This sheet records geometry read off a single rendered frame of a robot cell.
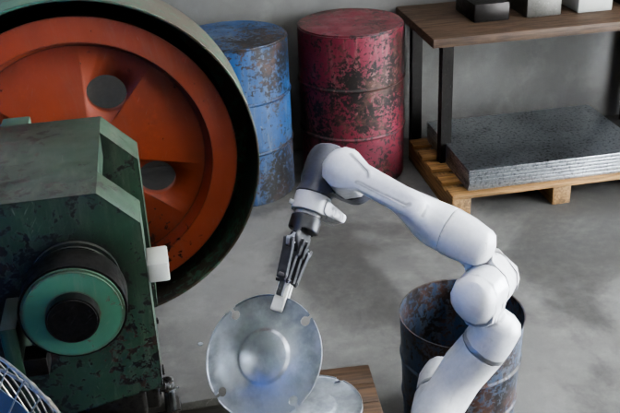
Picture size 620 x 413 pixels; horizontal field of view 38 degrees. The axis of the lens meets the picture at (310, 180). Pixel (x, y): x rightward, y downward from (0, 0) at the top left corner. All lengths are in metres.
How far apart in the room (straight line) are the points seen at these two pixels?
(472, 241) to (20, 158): 0.96
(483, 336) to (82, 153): 0.95
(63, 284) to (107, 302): 0.08
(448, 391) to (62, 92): 1.12
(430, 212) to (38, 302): 0.87
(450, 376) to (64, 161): 0.98
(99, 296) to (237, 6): 3.69
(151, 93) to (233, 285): 2.12
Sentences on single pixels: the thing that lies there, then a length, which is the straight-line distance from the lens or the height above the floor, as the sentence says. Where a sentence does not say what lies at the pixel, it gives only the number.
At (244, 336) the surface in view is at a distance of 2.12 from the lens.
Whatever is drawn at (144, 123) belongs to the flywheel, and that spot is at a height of 1.41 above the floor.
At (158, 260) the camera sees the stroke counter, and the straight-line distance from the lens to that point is 1.72.
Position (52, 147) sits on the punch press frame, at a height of 1.50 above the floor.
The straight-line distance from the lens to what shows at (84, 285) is 1.58.
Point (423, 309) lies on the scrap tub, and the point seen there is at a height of 0.38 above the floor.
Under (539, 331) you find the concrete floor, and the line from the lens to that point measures 3.85.
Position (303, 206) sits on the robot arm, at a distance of 2.09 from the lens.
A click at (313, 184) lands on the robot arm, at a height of 1.27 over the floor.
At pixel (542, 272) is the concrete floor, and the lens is 4.25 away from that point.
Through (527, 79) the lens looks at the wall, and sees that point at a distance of 5.77.
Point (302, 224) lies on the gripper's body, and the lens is 2.09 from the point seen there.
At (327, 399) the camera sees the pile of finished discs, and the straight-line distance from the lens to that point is 2.87.
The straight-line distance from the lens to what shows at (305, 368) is 2.04.
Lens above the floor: 2.18
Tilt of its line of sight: 25 degrees down
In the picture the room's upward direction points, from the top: 3 degrees counter-clockwise
